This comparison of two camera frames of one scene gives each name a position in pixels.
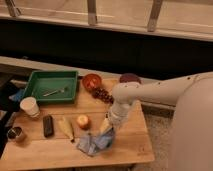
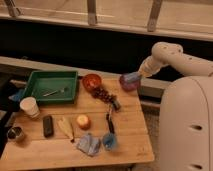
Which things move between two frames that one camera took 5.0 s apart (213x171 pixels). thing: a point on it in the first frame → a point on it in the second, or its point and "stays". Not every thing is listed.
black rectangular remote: x=48 y=126 stays
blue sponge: x=105 y=140 → x=132 y=76
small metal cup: x=14 y=133 stays
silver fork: x=61 y=90 stays
